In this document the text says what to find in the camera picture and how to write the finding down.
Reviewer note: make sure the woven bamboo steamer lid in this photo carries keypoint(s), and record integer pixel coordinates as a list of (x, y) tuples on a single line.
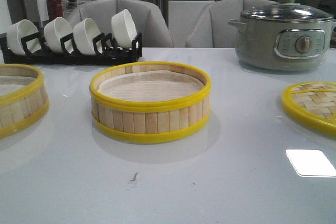
[(312, 104)]

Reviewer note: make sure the bamboo steamer drawer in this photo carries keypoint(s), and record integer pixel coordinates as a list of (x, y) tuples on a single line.
[(150, 122), (22, 108)]

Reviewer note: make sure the left grey chair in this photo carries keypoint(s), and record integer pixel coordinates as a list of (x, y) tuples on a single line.
[(147, 18)]

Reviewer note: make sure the grey chair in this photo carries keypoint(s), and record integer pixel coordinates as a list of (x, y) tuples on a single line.
[(211, 28), (147, 18)]

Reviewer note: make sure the black dish rack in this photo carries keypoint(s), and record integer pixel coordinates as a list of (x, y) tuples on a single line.
[(106, 51)]

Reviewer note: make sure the white bowl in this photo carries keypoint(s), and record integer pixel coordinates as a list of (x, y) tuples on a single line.
[(54, 31), (84, 32), (123, 28), (16, 32)]

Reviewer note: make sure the right grey chair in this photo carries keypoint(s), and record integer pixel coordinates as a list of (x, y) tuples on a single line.
[(211, 28)]

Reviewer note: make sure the grey electric cooking pot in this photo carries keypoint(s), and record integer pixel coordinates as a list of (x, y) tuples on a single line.
[(282, 46)]

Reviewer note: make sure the glass pot lid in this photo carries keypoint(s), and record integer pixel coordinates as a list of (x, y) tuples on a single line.
[(287, 11)]

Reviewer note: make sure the white steamer liner cloth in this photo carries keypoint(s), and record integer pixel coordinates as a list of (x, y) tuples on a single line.
[(10, 84)]

